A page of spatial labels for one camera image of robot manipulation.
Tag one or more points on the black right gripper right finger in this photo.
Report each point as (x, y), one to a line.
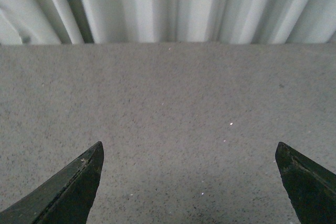
(310, 186)

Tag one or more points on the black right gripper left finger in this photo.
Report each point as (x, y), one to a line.
(66, 197)

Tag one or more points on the grey pleated curtain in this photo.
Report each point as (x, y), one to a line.
(38, 22)

